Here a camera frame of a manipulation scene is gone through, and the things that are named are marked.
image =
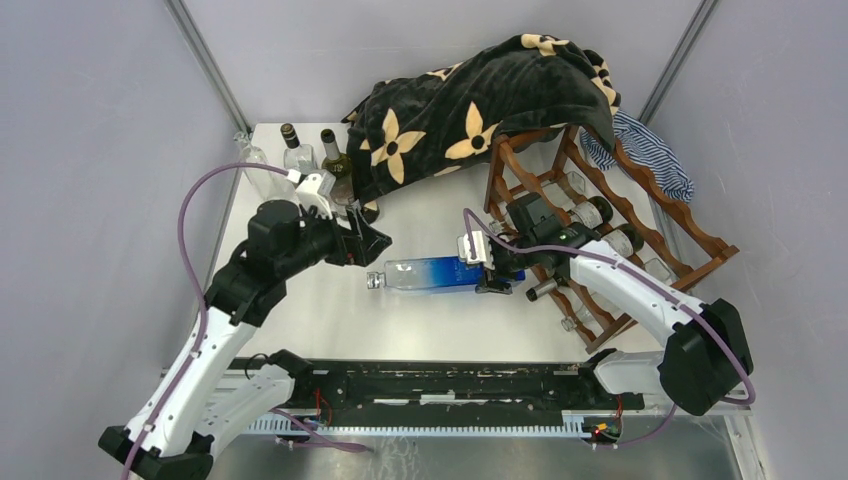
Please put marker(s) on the black floral blanket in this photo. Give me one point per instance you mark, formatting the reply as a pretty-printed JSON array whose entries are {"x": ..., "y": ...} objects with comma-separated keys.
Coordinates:
[{"x": 414, "y": 128}]

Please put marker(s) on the clear bottle black cap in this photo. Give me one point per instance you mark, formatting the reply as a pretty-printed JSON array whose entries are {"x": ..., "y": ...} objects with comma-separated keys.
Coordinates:
[{"x": 297, "y": 155}]

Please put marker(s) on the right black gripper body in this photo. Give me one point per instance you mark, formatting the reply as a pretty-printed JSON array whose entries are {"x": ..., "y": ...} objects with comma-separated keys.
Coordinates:
[{"x": 508, "y": 261}]

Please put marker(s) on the white slotted cable duct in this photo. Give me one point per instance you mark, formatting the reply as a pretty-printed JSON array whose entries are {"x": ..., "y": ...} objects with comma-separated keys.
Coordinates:
[{"x": 571, "y": 427}]

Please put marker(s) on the dark wine bottle front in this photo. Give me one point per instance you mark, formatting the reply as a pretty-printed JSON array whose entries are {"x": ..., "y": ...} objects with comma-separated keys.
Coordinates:
[{"x": 619, "y": 243}]

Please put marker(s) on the dark wine bottle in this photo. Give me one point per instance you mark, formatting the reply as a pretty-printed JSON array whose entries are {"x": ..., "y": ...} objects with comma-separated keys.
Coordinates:
[
  {"x": 619, "y": 243},
  {"x": 590, "y": 212}
]

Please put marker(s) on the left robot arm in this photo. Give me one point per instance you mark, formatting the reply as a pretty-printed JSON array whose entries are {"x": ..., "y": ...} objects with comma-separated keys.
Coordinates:
[{"x": 177, "y": 435}]

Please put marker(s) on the blue striped cloth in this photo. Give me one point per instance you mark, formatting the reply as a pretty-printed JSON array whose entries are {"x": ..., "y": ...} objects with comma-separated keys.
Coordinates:
[{"x": 641, "y": 145}]

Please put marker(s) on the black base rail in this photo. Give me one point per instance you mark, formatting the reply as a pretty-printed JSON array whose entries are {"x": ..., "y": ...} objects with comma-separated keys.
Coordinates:
[{"x": 359, "y": 393}]

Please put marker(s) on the green wine bottle back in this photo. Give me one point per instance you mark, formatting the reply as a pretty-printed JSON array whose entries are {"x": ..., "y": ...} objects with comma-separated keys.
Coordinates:
[{"x": 340, "y": 166}]

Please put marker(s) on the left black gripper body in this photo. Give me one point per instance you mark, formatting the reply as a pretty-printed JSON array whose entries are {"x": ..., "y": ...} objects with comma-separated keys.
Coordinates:
[{"x": 344, "y": 248}]

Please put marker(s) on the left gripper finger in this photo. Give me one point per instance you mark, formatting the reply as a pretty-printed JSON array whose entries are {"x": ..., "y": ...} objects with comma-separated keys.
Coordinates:
[
  {"x": 357, "y": 223},
  {"x": 368, "y": 250}
]

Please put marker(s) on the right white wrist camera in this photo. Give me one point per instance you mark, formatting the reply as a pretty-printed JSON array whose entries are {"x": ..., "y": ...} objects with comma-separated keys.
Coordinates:
[{"x": 474, "y": 249}]

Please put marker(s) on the blue liquid square bottle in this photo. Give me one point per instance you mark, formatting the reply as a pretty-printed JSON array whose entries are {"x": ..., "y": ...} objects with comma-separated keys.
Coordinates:
[{"x": 434, "y": 275}]

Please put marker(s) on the tall clear glass bottle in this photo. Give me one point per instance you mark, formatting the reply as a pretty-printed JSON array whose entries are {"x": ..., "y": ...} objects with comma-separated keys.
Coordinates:
[{"x": 268, "y": 185}]

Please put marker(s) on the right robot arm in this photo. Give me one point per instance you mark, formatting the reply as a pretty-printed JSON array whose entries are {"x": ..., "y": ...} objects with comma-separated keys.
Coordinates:
[{"x": 703, "y": 356}]

